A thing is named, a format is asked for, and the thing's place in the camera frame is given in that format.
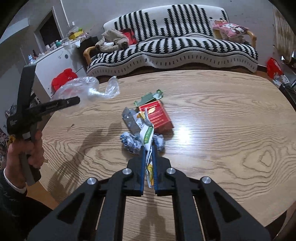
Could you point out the black white striped sofa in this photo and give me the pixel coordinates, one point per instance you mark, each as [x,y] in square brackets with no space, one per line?
[172,36]

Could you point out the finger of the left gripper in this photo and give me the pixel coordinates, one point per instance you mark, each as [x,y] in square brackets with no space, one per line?
[52,106]

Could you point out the beige clothing pile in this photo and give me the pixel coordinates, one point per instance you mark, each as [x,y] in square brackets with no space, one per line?
[112,40]

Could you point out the person's left hand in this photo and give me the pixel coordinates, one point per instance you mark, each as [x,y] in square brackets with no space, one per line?
[13,170]

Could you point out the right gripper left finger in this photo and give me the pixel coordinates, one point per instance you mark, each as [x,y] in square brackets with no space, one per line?
[96,209]

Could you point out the white green tube wrapper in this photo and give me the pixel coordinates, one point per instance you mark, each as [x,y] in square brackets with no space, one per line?
[146,137]

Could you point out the red bear plastic chair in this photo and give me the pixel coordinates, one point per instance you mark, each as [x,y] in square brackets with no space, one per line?
[63,78]

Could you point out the red backpack on sofa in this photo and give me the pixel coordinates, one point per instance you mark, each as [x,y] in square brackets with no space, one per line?
[130,35]

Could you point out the striped beige curtain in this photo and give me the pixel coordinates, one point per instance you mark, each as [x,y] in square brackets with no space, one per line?
[284,37]

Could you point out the clear plastic bag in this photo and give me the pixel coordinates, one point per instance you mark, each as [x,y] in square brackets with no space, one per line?
[88,90]

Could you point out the white cabinet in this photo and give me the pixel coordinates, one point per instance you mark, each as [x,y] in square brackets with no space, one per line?
[52,64]

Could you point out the yellow box on cabinet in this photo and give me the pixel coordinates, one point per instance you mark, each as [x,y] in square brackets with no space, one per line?
[75,35]

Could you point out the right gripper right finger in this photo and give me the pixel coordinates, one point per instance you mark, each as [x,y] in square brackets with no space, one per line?
[202,209]

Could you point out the green toy car shell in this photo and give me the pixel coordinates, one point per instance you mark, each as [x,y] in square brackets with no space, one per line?
[149,97]

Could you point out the red bag on floor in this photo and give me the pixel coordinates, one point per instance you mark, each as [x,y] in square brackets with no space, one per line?
[273,68]

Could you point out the silver pill blister pack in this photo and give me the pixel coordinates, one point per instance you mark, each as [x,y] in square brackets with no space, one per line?
[133,120]

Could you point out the blue white wrapper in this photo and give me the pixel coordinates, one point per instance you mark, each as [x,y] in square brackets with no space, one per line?
[133,144]

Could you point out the pink cartoon pillow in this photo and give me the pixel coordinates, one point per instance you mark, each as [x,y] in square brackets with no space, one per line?
[222,29]

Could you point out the red cigarette box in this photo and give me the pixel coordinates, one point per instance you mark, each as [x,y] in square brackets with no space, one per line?
[158,116]

